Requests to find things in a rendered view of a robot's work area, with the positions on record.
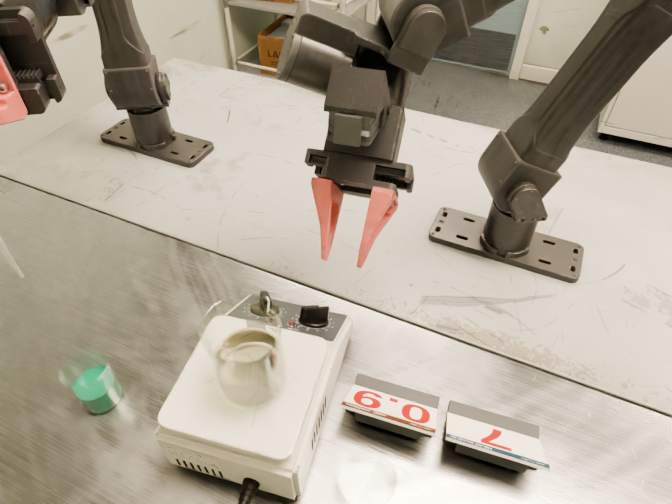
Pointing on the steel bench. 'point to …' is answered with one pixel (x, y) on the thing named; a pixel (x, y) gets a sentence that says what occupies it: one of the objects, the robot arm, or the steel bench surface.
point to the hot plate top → (284, 427)
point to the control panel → (306, 326)
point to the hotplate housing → (298, 466)
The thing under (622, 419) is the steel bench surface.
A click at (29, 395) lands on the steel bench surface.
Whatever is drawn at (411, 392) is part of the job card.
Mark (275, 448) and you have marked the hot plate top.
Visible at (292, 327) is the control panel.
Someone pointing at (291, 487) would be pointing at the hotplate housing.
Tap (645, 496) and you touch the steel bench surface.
